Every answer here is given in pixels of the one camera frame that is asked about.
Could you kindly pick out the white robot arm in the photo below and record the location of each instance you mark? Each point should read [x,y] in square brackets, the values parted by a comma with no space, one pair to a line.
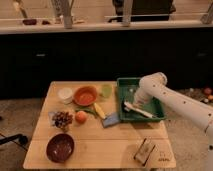
[200,114]

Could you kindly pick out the orange bowl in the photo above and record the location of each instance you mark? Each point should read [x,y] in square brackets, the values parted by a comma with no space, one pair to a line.
[85,96]

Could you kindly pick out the orange fruit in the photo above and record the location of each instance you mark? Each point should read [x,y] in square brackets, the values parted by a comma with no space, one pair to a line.
[81,117]

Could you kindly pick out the black office chair base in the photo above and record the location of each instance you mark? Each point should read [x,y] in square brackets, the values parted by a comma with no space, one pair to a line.
[20,138]

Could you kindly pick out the white cup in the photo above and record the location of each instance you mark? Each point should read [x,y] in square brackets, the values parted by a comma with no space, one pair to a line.
[65,95]

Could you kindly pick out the green pepper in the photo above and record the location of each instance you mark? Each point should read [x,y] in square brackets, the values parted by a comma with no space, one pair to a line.
[87,110]

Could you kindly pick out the wooden folding table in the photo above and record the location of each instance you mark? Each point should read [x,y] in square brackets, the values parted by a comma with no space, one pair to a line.
[97,147]

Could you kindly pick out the green plastic tray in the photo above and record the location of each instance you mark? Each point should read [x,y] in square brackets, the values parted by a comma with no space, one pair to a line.
[154,106]

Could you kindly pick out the dark dish on counter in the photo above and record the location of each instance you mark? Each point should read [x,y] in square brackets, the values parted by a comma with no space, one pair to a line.
[29,21]

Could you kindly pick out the blue sponge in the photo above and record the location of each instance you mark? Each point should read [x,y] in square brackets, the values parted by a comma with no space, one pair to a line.
[111,120]

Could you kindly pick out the light green cup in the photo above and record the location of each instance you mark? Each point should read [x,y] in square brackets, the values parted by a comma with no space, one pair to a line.
[106,90]

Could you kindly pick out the dark brown bowl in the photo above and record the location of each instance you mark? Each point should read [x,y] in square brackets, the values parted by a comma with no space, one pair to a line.
[60,148]

